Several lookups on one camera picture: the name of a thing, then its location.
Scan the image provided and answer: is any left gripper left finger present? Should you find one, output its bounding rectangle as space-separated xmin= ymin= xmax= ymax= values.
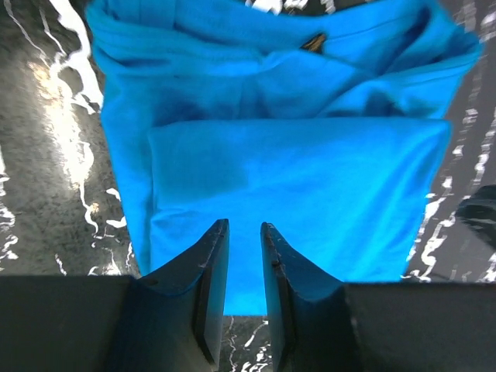
xmin=1 ymin=219 xmax=229 ymax=371

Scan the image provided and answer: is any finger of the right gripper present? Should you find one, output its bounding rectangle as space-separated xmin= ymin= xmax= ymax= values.
xmin=455 ymin=184 xmax=496 ymax=248

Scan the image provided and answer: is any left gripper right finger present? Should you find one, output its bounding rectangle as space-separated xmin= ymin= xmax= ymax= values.
xmin=261 ymin=223 xmax=495 ymax=371

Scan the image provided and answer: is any blue t shirt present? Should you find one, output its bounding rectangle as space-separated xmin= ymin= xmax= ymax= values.
xmin=87 ymin=1 xmax=482 ymax=315

